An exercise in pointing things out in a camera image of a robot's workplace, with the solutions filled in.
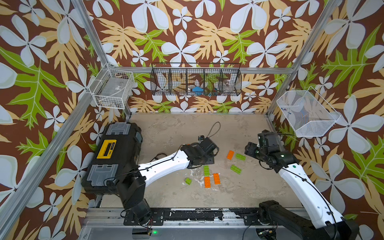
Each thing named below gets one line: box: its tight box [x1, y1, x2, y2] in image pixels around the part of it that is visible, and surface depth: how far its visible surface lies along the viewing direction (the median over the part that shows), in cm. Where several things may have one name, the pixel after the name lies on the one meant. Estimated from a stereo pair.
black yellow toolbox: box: [81, 122, 143, 195], surface depth 82 cm
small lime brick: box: [185, 178, 193, 185], surface depth 86 cm
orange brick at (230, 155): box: [226, 150, 235, 161], surface depth 99 cm
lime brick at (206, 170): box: [203, 165, 210, 177], surface depth 92 cm
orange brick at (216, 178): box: [213, 173, 221, 185], surface depth 88 cm
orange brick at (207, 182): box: [204, 176, 212, 188], surface depth 86 cm
